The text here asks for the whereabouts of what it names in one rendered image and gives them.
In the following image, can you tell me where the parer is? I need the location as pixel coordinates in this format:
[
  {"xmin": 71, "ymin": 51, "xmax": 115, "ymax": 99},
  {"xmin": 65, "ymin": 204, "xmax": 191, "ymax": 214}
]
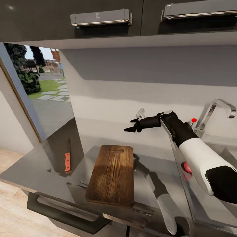
[{"xmin": 65, "ymin": 139, "xmax": 71, "ymax": 172}]

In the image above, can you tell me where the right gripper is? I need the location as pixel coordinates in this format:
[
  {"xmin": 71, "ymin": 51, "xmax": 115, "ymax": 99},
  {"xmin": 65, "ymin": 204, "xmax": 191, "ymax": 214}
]
[{"xmin": 124, "ymin": 117, "xmax": 153, "ymax": 133}]

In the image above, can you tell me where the vidalia onion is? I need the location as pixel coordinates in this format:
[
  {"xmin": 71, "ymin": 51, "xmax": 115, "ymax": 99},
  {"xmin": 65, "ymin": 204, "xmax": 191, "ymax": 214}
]
[{"xmin": 183, "ymin": 162, "xmax": 192, "ymax": 173}]

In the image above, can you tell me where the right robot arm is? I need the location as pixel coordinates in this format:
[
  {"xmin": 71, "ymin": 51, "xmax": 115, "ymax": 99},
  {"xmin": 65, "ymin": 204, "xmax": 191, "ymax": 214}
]
[{"xmin": 124, "ymin": 108, "xmax": 237, "ymax": 218}]

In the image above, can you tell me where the cutting board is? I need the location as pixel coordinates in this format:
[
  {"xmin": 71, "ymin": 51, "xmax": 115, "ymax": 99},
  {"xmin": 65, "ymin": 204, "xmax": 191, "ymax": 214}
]
[{"xmin": 85, "ymin": 145, "xmax": 134, "ymax": 207}]

